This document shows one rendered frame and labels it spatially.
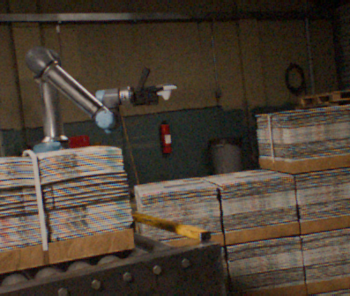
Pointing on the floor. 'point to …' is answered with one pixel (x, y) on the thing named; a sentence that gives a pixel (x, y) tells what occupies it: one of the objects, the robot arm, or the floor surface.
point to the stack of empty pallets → (335, 99)
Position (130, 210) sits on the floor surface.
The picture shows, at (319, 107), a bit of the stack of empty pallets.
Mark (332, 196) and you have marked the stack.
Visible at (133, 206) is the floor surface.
